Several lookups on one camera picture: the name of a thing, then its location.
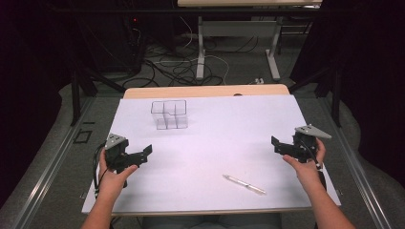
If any white table sheet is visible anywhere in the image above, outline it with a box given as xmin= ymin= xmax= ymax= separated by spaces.
xmin=81 ymin=94 xmax=342 ymax=215

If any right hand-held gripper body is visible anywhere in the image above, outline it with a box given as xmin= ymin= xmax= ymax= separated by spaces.
xmin=291 ymin=124 xmax=332 ymax=164

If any grey floor rail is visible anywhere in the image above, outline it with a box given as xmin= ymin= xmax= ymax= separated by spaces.
xmin=9 ymin=94 xmax=96 ymax=229
xmin=318 ymin=94 xmax=394 ymax=229

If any white floor cable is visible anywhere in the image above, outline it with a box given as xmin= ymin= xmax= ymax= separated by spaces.
xmin=178 ymin=15 xmax=231 ymax=86

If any wooden table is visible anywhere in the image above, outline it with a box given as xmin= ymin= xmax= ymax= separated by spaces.
xmin=81 ymin=83 xmax=342 ymax=218

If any person's right hand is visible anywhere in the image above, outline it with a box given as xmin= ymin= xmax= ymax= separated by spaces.
xmin=282 ymin=137 xmax=327 ymax=192

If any person's left hand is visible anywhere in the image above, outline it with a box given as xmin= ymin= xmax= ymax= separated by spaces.
xmin=97 ymin=148 xmax=139 ymax=200

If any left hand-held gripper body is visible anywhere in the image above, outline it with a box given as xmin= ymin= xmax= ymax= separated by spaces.
xmin=104 ymin=133 xmax=141 ymax=189

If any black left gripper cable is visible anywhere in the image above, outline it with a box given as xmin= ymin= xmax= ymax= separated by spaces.
xmin=92 ymin=142 xmax=108 ymax=198

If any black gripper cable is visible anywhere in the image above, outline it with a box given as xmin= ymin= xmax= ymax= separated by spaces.
xmin=92 ymin=142 xmax=108 ymax=198
xmin=300 ymin=138 xmax=328 ymax=193

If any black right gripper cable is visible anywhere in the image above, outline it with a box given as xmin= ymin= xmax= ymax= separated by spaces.
xmin=300 ymin=138 xmax=328 ymax=193

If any clear plastic organizer box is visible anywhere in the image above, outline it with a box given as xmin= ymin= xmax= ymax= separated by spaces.
xmin=150 ymin=99 xmax=189 ymax=131

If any tangle of black floor cables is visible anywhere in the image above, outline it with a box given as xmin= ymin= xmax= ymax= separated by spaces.
xmin=121 ymin=32 xmax=260 ymax=89

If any white-framed desk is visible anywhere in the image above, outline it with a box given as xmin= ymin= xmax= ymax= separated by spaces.
xmin=177 ymin=0 xmax=323 ymax=82

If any black metal stand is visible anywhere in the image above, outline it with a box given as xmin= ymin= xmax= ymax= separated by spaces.
xmin=69 ymin=61 xmax=126 ymax=127
xmin=288 ymin=58 xmax=344 ymax=129

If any black computer tower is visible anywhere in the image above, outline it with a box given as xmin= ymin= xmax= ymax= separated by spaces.
xmin=94 ymin=13 xmax=146 ymax=75

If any clear white pen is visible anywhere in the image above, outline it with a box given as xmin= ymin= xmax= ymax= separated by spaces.
xmin=222 ymin=174 xmax=267 ymax=196

